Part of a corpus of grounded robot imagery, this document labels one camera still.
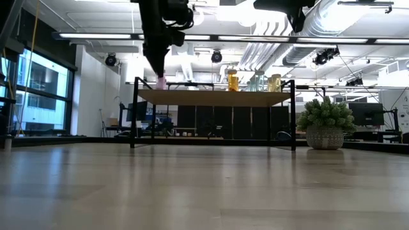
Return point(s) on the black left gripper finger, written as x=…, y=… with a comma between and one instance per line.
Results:
x=158, y=60

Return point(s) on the pink translucent cup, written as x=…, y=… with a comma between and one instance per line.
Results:
x=161, y=84

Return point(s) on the yellow medicine bottle white cap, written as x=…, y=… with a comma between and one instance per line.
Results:
x=274, y=83

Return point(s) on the green medicine bottle white cap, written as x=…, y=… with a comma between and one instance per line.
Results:
x=252, y=85

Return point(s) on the black round ceiling spotlight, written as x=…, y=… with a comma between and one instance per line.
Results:
x=216, y=56
x=110, y=59

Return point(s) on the black track light cluster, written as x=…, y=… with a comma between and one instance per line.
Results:
x=354, y=82
x=326, y=56

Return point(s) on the black computer monitor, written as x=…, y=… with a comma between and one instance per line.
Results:
x=366, y=113
x=138, y=111

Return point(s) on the long linear ceiling light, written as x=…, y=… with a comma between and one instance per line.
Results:
x=96, y=36

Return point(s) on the black ceiling track bar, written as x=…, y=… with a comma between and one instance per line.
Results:
x=364, y=3

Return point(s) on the cardboard box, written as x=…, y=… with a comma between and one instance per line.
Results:
x=112, y=122

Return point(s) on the black cabinet row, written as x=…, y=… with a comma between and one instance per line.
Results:
x=243, y=121

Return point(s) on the artificial green potted plant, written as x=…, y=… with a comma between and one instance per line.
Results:
x=326, y=115

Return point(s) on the large window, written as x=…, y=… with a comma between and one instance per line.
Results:
x=41, y=96

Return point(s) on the small grey cylinder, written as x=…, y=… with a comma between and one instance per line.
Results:
x=7, y=143

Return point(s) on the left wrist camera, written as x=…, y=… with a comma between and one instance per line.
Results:
x=179, y=14

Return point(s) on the silver ventilation duct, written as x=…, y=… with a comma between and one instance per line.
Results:
x=300, y=54

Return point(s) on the wooden shelf black metal frame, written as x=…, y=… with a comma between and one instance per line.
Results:
x=211, y=98

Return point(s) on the black metal table frame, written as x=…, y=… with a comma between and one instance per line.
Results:
x=96, y=140

